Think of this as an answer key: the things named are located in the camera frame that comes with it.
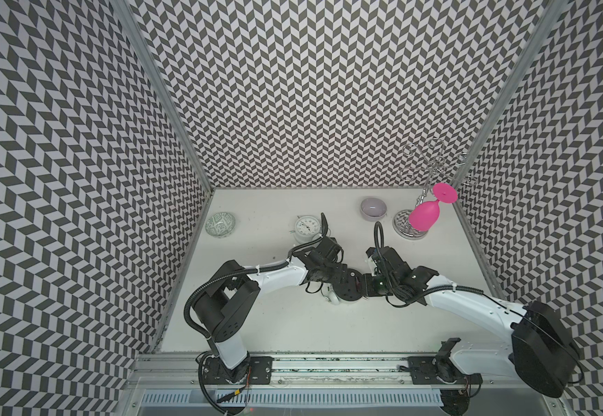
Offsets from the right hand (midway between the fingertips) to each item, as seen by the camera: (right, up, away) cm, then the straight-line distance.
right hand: (359, 291), depth 82 cm
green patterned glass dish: (-52, +20, +21) cm, 60 cm away
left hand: (-7, +3, +6) cm, 9 cm away
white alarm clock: (-10, -1, +3) cm, 10 cm away
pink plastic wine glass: (+21, +25, 0) cm, 32 cm away
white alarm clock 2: (-18, +19, +19) cm, 32 cm away
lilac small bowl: (+11, +27, +26) cm, 39 cm away
